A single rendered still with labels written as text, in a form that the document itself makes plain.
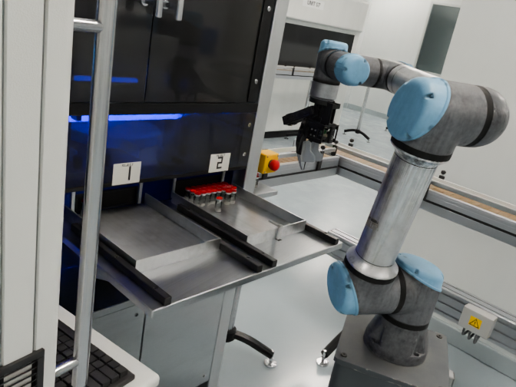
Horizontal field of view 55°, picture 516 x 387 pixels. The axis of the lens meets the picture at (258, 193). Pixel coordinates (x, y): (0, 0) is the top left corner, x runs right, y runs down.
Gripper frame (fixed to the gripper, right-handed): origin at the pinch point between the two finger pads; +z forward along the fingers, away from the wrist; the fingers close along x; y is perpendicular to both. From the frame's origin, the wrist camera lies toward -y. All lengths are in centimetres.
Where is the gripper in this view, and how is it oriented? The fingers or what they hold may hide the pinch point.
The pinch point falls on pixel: (301, 164)
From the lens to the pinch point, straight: 146.4
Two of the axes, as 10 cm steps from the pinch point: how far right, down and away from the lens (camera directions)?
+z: -1.8, 9.3, 3.3
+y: 7.1, 3.5, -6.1
